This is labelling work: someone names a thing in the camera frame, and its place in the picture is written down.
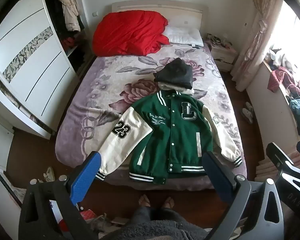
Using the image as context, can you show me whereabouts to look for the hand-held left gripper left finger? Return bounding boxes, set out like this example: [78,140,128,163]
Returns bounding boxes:
[18,151,102,240]

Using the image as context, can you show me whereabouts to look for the white pillow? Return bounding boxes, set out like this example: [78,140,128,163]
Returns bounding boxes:
[163,26,204,47]

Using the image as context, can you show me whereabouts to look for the beige layered stack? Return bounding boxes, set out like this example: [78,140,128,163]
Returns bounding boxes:
[255,152,278,181]

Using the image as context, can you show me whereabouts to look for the beige shoe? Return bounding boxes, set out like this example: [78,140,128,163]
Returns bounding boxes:
[43,167,56,182]

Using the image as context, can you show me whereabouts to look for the grey white folded garment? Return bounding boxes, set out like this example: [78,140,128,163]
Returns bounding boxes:
[159,81,195,96]

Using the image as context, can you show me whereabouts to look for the white sliding-door wardrobe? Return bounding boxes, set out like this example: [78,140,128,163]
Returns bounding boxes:
[0,0,90,140]

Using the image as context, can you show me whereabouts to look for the person's left foot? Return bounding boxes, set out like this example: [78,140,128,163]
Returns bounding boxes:
[139,194,151,207]

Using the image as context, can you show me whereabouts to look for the white paper sheet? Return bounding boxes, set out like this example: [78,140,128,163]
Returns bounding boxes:
[111,216,130,226]

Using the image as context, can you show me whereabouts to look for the beige hanging coat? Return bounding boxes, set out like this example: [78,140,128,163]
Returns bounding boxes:
[57,0,81,32]

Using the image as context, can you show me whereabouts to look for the maroon cloth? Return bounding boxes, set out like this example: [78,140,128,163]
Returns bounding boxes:
[267,66,296,93]

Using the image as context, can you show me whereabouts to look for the pink lace curtain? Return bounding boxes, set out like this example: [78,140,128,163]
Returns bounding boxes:
[231,0,278,92]

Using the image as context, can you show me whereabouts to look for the grey sneaker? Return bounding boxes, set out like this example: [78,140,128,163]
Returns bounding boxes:
[89,213,113,233]

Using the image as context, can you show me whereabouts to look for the dark hanging clothes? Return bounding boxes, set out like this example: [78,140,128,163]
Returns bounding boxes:
[44,0,65,38]

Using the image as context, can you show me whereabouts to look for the red duvet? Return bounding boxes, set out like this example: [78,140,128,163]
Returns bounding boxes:
[92,9,170,57]

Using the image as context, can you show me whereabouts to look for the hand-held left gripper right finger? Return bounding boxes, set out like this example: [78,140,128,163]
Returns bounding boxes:
[202,151,285,240]

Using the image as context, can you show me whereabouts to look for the red folded clothing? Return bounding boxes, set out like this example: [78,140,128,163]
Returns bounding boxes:
[62,37,77,49]

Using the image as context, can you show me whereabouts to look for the person's right foot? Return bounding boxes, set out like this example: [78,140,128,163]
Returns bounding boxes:
[163,196,175,209]

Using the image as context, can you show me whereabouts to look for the person's grey fleece clothing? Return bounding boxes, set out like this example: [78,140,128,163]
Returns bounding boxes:
[104,206,215,240]

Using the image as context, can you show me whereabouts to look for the white bed headboard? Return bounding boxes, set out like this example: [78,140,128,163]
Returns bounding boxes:
[112,0,208,34]

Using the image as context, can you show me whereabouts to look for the white crumpled clothing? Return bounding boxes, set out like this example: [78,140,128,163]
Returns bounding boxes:
[269,49,293,68]

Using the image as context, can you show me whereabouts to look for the purple floral blanket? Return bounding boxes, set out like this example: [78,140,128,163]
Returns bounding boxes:
[55,42,248,190]

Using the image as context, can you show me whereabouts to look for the person's foot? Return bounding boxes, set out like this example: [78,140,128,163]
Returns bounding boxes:
[139,194,151,207]
[163,196,175,209]

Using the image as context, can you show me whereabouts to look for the red box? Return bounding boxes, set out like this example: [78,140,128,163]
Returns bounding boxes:
[79,210,97,222]

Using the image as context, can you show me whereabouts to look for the white nightstand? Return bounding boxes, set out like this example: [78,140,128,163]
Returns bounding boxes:
[210,42,238,73]

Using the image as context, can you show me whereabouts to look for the clutter of small toiletries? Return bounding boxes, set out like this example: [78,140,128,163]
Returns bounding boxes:
[205,33,234,49]

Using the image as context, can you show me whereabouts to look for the green and cream varsity jacket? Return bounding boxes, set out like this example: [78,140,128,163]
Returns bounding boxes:
[95,90,243,185]

